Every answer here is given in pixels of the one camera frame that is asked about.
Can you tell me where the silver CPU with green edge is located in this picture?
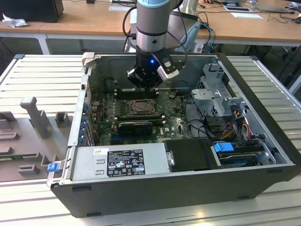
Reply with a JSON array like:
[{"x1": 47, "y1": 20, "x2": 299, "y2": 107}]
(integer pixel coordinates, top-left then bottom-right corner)
[{"x1": 134, "y1": 102, "x2": 151, "y2": 113}]

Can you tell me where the silver CPU socket cover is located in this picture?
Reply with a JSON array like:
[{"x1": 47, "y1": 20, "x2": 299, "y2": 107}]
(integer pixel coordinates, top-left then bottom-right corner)
[{"x1": 128, "y1": 100, "x2": 156, "y2": 115}]

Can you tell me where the black RAM slot bank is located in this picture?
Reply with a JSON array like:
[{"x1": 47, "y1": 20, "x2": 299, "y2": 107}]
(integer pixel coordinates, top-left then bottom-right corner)
[
  {"x1": 116, "y1": 112, "x2": 166, "y2": 126},
  {"x1": 116, "y1": 88, "x2": 158, "y2": 100}
]

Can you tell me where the CPU socket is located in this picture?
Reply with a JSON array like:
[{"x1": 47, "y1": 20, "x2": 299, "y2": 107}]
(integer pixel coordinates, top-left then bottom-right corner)
[{"x1": 126, "y1": 98, "x2": 158, "y2": 116}]

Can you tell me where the green motherboard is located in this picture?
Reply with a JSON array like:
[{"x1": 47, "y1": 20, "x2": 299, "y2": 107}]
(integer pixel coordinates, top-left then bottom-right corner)
[{"x1": 90, "y1": 88, "x2": 196, "y2": 146}]

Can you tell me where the pale blue teach pendant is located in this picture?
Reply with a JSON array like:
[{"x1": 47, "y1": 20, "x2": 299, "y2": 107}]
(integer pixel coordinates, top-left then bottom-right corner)
[{"x1": 167, "y1": 11, "x2": 202, "y2": 51}]

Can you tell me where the grey plastic case latch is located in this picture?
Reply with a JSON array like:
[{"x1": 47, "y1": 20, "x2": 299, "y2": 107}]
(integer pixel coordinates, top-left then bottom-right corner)
[{"x1": 81, "y1": 52, "x2": 95, "y2": 69}]

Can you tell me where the white paper sheet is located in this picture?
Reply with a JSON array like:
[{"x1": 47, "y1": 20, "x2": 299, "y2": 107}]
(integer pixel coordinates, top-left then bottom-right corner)
[
  {"x1": 109, "y1": 5, "x2": 132, "y2": 12},
  {"x1": 230, "y1": 12, "x2": 263, "y2": 20}
]

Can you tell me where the silver metal drive cage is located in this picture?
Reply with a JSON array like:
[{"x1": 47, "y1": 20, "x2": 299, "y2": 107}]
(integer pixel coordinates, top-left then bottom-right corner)
[{"x1": 190, "y1": 63, "x2": 250, "y2": 118}]

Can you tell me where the wooden desk with white legs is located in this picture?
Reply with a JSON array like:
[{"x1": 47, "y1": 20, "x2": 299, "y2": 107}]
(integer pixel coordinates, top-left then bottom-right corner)
[{"x1": 0, "y1": 0, "x2": 301, "y2": 56}]

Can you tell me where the black plastic shroud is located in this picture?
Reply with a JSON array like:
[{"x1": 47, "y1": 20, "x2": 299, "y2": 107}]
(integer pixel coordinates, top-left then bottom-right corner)
[{"x1": 163, "y1": 138, "x2": 223, "y2": 173}]

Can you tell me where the hard disk in blue carrier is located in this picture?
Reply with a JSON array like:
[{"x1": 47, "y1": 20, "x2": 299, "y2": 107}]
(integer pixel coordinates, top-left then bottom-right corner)
[{"x1": 213, "y1": 141, "x2": 265, "y2": 168}]

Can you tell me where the silver power supply with label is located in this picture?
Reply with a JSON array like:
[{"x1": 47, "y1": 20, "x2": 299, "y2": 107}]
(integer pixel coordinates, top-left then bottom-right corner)
[{"x1": 68, "y1": 143, "x2": 170, "y2": 181}]

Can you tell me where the black open PC case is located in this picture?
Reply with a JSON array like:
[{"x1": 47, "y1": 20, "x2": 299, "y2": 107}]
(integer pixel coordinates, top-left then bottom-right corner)
[{"x1": 46, "y1": 52, "x2": 301, "y2": 218}]

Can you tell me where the grey parts rack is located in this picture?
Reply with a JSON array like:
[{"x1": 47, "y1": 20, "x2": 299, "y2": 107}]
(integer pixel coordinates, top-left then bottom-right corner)
[{"x1": 0, "y1": 96, "x2": 73, "y2": 183}]

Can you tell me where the black computer box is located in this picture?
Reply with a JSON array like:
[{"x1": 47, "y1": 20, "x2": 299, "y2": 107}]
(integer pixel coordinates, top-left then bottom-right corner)
[{"x1": 0, "y1": 0, "x2": 64, "y2": 24}]

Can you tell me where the crumpled white paper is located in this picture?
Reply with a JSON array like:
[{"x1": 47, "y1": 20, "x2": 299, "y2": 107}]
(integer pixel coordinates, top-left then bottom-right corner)
[{"x1": 1, "y1": 13, "x2": 29, "y2": 29}]

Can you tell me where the green RAM stick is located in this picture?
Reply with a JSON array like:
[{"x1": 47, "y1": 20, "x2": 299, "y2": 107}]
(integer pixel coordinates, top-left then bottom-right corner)
[{"x1": 0, "y1": 154, "x2": 40, "y2": 163}]

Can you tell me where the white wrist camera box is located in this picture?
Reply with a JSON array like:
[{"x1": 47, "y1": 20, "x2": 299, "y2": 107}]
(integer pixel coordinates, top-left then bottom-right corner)
[{"x1": 157, "y1": 55, "x2": 185, "y2": 82}]

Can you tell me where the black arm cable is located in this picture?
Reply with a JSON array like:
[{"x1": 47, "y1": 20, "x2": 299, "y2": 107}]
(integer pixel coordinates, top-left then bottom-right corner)
[{"x1": 168, "y1": 29, "x2": 189, "y2": 71}]

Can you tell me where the thin red wire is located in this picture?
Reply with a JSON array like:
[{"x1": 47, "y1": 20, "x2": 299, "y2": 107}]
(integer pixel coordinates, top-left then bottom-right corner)
[{"x1": 93, "y1": 87, "x2": 101, "y2": 105}]

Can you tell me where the blue cable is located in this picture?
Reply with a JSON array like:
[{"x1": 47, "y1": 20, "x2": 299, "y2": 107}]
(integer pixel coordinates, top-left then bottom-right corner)
[{"x1": 206, "y1": 23, "x2": 217, "y2": 54}]

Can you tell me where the black drive cable bundle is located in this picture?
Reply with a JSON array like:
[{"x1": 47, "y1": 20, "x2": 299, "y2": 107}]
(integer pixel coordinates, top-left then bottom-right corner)
[{"x1": 182, "y1": 94, "x2": 223, "y2": 142}]

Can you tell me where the multicolour power wire bundle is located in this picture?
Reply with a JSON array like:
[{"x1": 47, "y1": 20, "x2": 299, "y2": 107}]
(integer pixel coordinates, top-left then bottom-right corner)
[{"x1": 220, "y1": 110, "x2": 251, "y2": 142}]

